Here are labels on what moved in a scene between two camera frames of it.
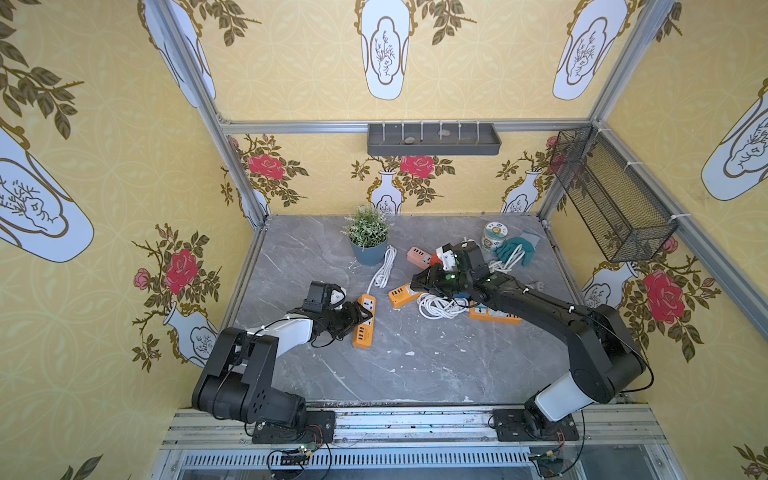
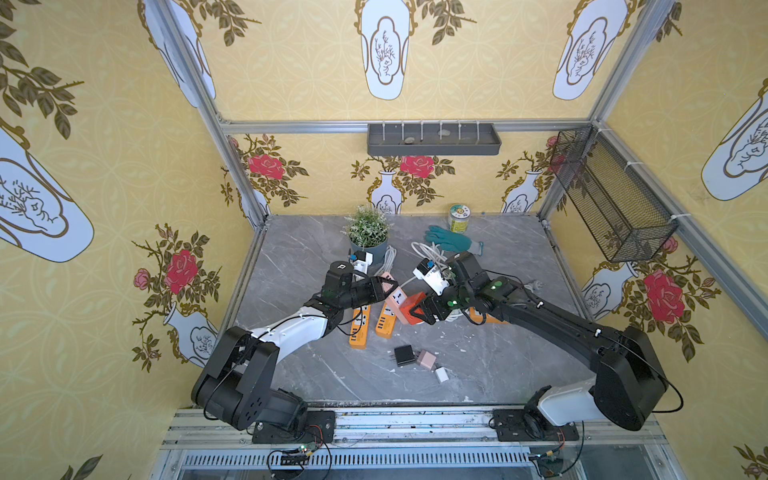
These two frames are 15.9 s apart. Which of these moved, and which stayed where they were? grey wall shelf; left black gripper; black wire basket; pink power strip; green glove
Moved: left black gripper; green glove; pink power strip
Stayed: black wire basket; grey wall shelf
